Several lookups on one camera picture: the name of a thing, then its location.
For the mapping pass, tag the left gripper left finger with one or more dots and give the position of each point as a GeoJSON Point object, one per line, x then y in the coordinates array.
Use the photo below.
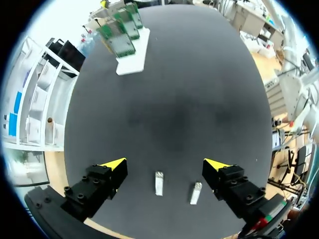
{"type": "Point", "coordinates": [99, 184]}

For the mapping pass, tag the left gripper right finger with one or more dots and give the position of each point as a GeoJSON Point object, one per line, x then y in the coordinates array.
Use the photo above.
{"type": "Point", "coordinates": [229, 181]}

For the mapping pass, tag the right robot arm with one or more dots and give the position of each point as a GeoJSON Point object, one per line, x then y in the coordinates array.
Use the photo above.
{"type": "Point", "coordinates": [295, 84]}

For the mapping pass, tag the small silver optical module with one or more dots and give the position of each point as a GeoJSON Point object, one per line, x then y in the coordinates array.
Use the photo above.
{"type": "Point", "coordinates": [196, 193]}
{"type": "Point", "coordinates": [159, 183]}

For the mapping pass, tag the white stand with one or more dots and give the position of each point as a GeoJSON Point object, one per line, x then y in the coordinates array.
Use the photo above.
{"type": "Point", "coordinates": [133, 62]}

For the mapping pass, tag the green circuit board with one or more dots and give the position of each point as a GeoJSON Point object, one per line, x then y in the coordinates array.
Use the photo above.
{"type": "Point", "coordinates": [129, 28]}
{"type": "Point", "coordinates": [120, 43]}
{"type": "Point", "coordinates": [136, 16]}

